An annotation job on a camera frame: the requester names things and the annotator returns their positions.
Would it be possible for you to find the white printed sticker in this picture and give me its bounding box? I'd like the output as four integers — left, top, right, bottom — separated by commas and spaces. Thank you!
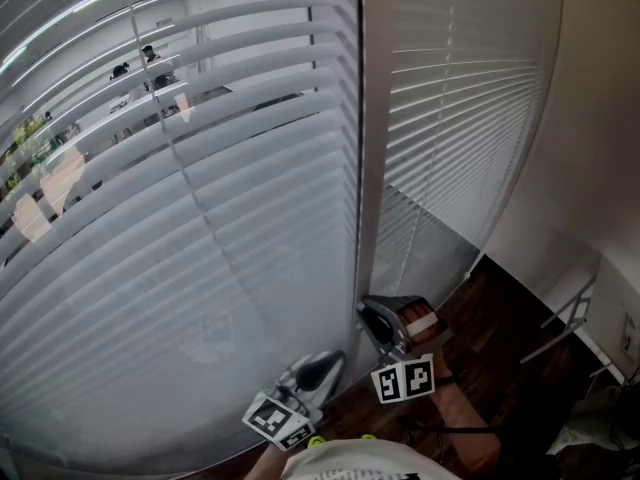
621, 311, 640, 362

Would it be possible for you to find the white printed t-shirt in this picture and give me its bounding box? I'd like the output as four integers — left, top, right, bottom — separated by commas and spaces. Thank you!
279, 437, 461, 480

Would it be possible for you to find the person's left forearm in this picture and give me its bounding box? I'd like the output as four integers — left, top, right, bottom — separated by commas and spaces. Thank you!
244, 442, 287, 480

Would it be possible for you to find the grey window mullion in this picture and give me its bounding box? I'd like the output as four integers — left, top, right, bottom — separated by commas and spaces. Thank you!
349, 0, 396, 384

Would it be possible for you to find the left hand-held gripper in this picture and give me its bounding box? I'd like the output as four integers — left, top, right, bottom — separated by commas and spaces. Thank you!
242, 351, 347, 452

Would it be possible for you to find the white folding table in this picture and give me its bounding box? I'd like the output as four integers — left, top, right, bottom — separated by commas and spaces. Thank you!
519, 257, 640, 384

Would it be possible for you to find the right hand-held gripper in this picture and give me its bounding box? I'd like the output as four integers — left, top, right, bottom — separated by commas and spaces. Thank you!
357, 295, 436, 405

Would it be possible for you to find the person's right forearm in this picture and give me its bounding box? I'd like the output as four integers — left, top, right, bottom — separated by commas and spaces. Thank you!
429, 375, 501, 479

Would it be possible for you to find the grey fabric bag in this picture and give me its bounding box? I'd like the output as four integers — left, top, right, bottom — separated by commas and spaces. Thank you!
547, 382, 640, 469

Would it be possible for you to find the person's right hand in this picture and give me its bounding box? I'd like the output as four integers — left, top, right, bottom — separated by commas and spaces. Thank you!
401, 303, 449, 352

